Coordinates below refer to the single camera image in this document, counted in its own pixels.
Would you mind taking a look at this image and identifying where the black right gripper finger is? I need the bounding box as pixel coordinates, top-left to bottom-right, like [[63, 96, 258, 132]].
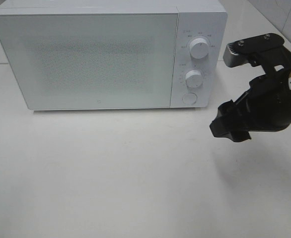
[[210, 117, 251, 142], [216, 100, 237, 119]]

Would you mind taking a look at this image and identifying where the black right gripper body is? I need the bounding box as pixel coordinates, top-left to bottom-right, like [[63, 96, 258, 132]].
[[234, 71, 291, 131]]

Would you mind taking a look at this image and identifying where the white microwave knob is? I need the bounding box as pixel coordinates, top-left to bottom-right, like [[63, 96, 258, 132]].
[[189, 37, 210, 59], [185, 70, 204, 88]]

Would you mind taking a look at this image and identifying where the white microwave door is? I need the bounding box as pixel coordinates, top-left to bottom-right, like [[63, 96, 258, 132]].
[[0, 14, 177, 110]]

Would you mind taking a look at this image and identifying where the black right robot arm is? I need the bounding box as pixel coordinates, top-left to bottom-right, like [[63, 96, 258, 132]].
[[210, 48, 291, 142]]

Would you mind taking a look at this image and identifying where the white microwave oven body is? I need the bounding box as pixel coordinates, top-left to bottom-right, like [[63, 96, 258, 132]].
[[0, 4, 227, 111]]

